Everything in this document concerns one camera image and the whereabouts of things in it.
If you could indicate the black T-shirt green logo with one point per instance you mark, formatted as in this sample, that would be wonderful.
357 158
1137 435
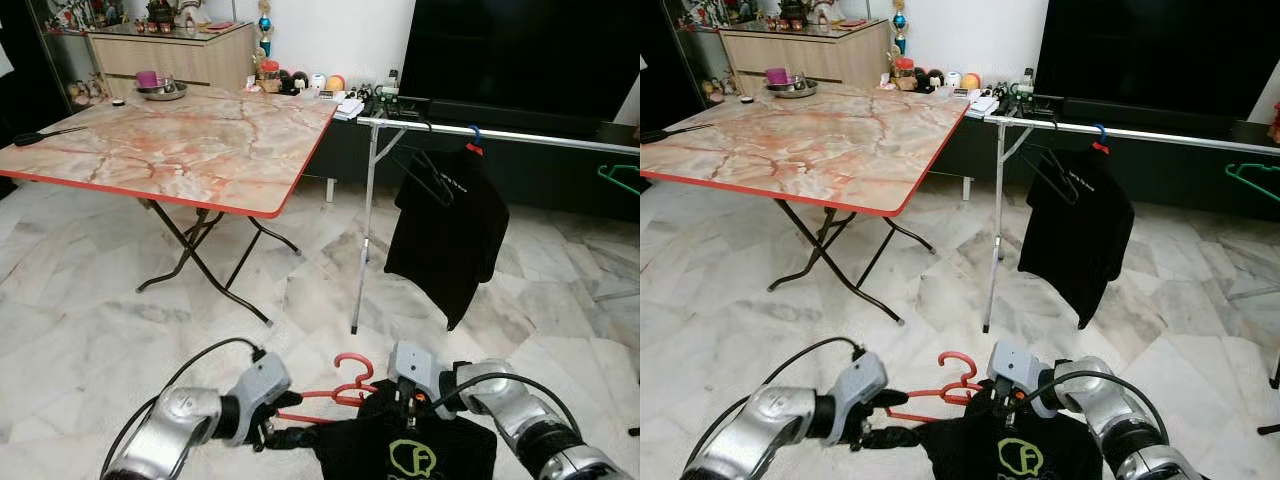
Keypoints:
960 450
350 450

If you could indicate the red plastic clothes hanger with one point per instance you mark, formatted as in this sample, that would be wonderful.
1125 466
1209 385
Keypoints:
958 355
355 356

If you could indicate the blue and red hanger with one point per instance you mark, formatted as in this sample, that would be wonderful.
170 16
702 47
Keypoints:
1100 149
474 150

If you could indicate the green plastic clothes hanger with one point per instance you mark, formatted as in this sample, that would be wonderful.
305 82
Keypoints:
604 172
1232 170

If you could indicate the black T-shirt white text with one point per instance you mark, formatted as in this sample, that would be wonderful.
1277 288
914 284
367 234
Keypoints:
450 230
1080 230

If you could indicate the black TV console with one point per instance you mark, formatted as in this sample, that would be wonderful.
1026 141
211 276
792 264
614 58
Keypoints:
1190 185
560 185

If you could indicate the marble folding table red edge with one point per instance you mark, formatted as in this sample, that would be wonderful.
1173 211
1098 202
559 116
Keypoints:
170 145
800 145

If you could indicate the silver metal clothes rack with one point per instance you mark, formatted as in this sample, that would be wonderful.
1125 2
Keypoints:
1070 127
440 129

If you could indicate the white booklets stack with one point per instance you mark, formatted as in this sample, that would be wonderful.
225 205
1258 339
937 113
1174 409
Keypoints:
350 107
983 105

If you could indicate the black soundbar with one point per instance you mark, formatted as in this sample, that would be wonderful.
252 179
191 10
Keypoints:
1140 112
500 110

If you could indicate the green and black gadget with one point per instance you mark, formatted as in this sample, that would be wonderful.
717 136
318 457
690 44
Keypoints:
1020 93
385 95

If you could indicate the orange ball toy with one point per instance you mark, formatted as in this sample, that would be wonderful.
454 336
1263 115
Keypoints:
336 83
971 82

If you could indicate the white ball toy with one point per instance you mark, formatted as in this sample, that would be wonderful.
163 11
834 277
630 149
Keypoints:
318 82
953 81

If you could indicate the metal bowl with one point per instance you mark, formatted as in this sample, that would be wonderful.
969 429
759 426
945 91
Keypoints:
168 94
798 92

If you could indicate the purple cup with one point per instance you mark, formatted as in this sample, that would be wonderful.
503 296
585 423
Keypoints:
147 78
777 76

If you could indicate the black flat screen TV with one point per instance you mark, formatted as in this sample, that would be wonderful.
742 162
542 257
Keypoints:
520 50
1150 50

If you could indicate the red flat tray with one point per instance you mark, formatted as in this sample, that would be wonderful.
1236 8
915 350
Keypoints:
853 23
220 25

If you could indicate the trophy with blue balls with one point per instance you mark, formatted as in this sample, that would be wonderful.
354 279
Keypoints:
899 20
265 22

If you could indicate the red Buddha statue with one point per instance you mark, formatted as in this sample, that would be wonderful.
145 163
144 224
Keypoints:
1276 125

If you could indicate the glass display cabinet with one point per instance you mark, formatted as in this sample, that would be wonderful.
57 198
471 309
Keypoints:
70 60
700 60

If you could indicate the white ceramic figurine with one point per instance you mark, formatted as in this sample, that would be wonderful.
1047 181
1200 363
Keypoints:
822 10
190 12

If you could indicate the dark bronze incense burner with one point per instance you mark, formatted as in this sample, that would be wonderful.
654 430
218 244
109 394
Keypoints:
160 12
792 12

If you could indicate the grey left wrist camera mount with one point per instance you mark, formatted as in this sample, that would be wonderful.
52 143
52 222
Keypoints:
262 385
862 385

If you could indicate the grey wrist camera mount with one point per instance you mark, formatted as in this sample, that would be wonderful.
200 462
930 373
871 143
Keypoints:
415 365
1015 365
862 385
262 385

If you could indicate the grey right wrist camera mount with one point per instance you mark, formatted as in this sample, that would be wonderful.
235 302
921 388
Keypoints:
415 365
1015 365

